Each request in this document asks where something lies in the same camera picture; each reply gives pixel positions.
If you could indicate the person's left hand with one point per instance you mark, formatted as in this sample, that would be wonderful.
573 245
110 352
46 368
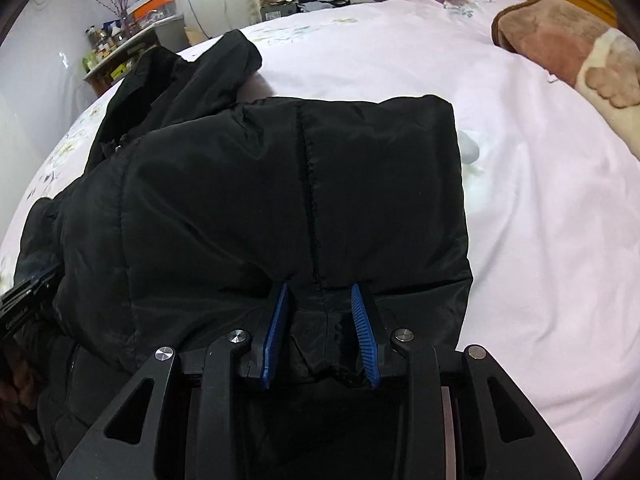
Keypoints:
15 382

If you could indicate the orange storage crate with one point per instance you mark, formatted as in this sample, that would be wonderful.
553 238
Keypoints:
150 5

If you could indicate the cluttered shelf unit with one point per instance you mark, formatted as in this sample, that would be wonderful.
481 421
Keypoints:
112 55

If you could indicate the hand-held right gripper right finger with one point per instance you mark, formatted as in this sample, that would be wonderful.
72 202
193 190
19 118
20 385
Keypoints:
364 330

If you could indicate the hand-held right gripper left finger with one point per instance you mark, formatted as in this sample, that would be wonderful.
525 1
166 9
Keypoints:
276 330

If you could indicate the pink floral bed sheet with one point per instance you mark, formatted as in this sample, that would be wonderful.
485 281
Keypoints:
400 70

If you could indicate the brown plush blanket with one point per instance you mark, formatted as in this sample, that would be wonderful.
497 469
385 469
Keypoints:
565 45

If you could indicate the black padded jacket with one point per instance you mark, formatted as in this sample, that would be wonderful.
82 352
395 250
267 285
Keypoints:
225 200

